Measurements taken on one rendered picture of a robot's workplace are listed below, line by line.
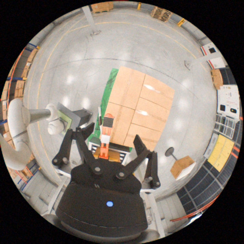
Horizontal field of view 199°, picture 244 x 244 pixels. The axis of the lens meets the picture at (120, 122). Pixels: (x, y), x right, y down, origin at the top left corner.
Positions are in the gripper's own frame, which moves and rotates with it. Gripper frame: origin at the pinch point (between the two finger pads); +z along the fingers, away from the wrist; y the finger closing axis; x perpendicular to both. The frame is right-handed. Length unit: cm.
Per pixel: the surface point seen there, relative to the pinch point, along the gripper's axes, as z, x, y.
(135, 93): 82, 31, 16
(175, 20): 111, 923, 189
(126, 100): 82, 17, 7
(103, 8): 102, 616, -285
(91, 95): 136, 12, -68
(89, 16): 51, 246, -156
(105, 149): 28.2, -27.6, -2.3
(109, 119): 28.6, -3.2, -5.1
